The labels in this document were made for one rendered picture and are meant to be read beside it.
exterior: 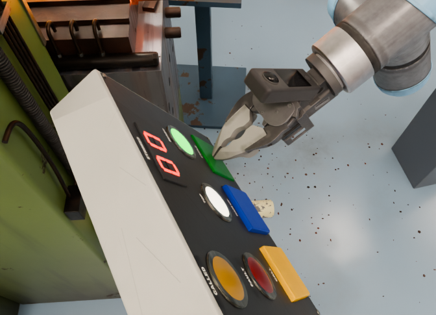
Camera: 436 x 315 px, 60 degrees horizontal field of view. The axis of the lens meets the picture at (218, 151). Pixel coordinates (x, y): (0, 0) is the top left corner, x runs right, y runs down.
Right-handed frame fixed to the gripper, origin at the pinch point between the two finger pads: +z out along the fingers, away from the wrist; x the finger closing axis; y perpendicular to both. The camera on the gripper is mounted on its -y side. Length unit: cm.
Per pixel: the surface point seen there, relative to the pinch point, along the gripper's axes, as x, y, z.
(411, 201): -8, 134, -29
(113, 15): 41.9, 1.6, 3.7
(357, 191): 7, 126, -13
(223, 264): -18.7, -17.0, 1.3
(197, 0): 70, 41, -11
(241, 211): -10.9, -2.8, 1.0
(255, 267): -19.2, -9.4, 1.2
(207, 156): -0.7, -2.2, 1.3
